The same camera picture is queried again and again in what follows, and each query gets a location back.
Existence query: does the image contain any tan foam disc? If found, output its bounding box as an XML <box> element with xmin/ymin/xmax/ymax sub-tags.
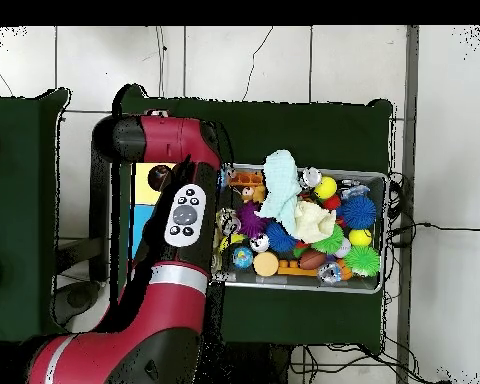
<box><xmin>252</xmin><ymin>250</ymin><xmax>280</xmax><ymax>278</ymax></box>

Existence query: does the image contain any green spiky rubber ball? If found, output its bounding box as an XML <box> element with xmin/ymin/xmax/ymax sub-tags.
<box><xmin>343</xmin><ymin>244</ymin><xmax>381</xmax><ymax>278</ymax></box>

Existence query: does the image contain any cream waffle cloth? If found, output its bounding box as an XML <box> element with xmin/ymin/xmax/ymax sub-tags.
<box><xmin>293</xmin><ymin>199</ymin><xmax>337</xmax><ymax>244</ymax></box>

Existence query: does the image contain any blue spiky rubber ball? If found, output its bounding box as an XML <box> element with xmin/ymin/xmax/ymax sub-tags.
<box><xmin>340</xmin><ymin>195</ymin><xmax>378</xmax><ymax>230</ymax></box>

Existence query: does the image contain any mint green waffle cloth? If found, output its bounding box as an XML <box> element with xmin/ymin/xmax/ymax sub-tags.
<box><xmin>257</xmin><ymin>149</ymin><xmax>303</xmax><ymax>236</ymax></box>

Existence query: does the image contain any blue globe print ball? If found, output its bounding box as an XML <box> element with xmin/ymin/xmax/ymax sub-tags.
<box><xmin>231</xmin><ymin>244</ymin><xmax>255</xmax><ymax>269</ymax></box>

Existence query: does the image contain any yellow tennis ball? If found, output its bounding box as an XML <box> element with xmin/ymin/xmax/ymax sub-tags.
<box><xmin>313</xmin><ymin>175</ymin><xmax>338</xmax><ymax>200</ymax></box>

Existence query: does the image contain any dark green tablecloth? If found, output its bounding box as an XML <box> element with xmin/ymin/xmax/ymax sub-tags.
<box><xmin>109</xmin><ymin>83</ymin><xmax>395</xmax><ymax>348</ymax></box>
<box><xmin>0</xmin><ymin>87</ymin><xmax>77</xmax><ymax>347</ymax></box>

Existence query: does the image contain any wooden box with three holes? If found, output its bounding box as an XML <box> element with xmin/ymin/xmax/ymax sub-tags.
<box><xmin>129</xmin><ymin>161</ymin><xmax>177</xmax><ymax>261</ymax></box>

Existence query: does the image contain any yellow smiley ball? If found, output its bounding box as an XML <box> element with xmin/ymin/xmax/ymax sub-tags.
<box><xmin>348</xmin><ymin>227</ymin><xmax>373</xmax><ymax>248</ymax></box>

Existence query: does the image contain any long black cable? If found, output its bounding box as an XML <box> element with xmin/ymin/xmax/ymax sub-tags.
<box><xmin>389</xmin><ymin>221</ymin><xmax>480</xmax><ymax>241</ymax></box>

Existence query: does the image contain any shallow wire mesh bin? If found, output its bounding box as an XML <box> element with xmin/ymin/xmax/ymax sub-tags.
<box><xmin>211</xmin><ymin>161</ymin><xmax>389</xmax><ymax>295</ymax></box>

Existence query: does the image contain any purple spiky monster toy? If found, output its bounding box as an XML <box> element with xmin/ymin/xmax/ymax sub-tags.
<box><xmin>235</xmin><ymin>200</ymin><xmax>271</xmax><ymax>239</ymax></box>

